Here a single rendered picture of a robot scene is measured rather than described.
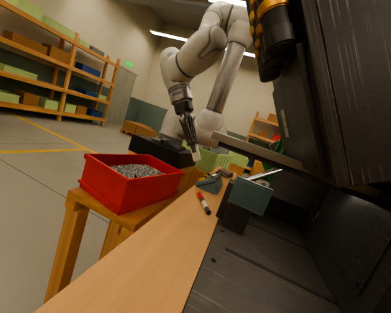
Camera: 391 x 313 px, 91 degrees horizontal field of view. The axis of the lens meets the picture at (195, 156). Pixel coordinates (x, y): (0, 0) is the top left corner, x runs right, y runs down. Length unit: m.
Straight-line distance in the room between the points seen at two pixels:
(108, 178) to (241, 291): 0.46
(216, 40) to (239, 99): 7.28
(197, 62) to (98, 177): 0.49
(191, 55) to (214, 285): 0.62
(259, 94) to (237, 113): 1.06
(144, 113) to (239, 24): 8.25
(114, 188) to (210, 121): 0.68
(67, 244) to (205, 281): 0.56
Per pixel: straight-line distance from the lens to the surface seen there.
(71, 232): 0.79
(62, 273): 0.89
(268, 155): 0.44
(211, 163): 1.50
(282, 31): 0.34
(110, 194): 0.65
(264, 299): 0.41
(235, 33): 1.19
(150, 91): 9.26
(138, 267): 0.35
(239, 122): 7.78
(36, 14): 5.69
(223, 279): 0.39
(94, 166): 0.70
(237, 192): 0.52
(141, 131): 6.35
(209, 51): 0.68
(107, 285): 0.32
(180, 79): 0.76
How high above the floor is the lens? 1.13
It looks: 10 degrees down
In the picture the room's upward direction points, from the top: 19 degrees clockwise
